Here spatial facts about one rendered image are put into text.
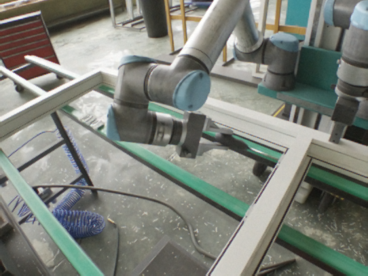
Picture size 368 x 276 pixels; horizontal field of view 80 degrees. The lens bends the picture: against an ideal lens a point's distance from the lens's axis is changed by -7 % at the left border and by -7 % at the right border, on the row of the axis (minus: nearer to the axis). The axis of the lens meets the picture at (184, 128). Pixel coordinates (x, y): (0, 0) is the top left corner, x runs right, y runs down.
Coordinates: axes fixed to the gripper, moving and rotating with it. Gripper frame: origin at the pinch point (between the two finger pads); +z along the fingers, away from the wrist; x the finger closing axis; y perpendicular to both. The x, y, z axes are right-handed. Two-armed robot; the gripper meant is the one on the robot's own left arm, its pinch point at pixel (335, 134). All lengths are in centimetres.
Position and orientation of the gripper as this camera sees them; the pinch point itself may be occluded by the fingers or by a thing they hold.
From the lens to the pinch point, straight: 75.6
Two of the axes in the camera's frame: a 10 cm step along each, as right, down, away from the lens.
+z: 1.0, 7.9, 6.1
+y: -7.8, -3.2, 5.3
